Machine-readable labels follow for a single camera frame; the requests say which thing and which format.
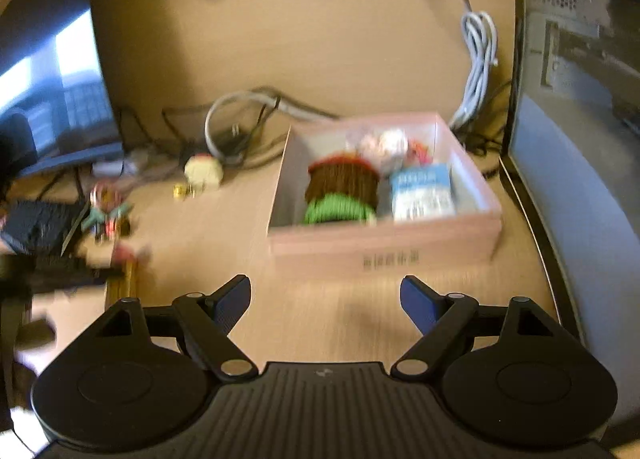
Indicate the blue white packet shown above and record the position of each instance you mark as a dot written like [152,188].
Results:
[422,191]

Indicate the green knit round pad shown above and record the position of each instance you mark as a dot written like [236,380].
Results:
[337,211]

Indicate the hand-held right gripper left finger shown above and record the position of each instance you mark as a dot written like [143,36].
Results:
[232,303]

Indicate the small red trinket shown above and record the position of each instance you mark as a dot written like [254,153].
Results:
[419,151]

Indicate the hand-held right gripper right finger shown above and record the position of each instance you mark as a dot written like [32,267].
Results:
[417,303]

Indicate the small gold bell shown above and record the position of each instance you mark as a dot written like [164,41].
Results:
[181,191]

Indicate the pink cardboard box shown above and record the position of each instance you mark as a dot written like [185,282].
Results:
[380,239]

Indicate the cream round cake toy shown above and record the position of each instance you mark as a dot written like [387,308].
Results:
[202,171]

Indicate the clear bag of trinkets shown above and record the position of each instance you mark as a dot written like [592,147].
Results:
[382,144]

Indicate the white power strip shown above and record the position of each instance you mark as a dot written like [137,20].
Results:
[120,163]

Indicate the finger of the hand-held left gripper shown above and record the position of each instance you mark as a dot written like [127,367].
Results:
[65,273]

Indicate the computer monitor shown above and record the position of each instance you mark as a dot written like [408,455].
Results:
[60,89]
[575,139]

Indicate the black keyboard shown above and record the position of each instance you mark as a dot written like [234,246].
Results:
[35,226]

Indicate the right computer monitor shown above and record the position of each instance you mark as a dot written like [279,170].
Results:
[575,139]

